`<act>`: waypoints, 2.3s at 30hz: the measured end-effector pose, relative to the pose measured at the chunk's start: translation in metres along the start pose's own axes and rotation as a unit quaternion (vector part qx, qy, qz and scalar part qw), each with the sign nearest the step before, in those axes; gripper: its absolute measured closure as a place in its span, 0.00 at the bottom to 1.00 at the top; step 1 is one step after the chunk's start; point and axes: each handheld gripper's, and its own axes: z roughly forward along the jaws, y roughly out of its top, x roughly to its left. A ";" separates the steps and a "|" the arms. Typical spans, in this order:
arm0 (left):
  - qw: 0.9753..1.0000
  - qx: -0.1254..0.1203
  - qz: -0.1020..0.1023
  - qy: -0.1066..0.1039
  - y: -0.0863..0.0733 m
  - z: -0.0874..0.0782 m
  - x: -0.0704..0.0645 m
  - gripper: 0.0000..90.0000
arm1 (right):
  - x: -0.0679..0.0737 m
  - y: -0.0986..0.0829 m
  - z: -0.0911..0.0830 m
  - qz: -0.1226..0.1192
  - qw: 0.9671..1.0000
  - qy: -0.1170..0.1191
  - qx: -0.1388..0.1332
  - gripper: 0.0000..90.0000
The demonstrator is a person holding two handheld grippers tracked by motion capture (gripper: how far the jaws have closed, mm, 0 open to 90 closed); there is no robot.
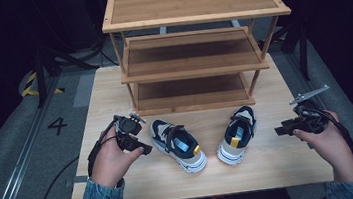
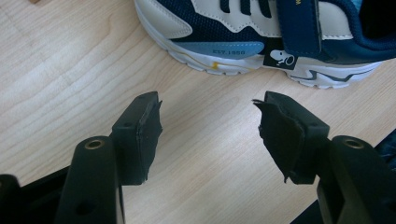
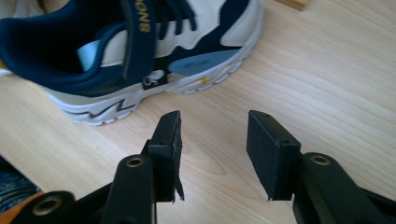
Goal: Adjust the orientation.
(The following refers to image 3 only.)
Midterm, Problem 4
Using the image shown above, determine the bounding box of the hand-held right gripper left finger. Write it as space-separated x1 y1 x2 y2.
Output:
141 110 185 203

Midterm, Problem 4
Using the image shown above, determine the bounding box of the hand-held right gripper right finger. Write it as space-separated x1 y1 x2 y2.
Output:
246 109 303 202

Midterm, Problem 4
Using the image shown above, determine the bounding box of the navy and white sneaker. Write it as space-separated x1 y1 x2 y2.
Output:
0 0 265 127
0 0 68 77

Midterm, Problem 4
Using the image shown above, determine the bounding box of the light wooden block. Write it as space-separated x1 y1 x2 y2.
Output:
275 0 311 11

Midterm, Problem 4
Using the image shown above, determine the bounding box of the blue and orange patterned box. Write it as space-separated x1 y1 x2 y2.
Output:
0 154 45 224

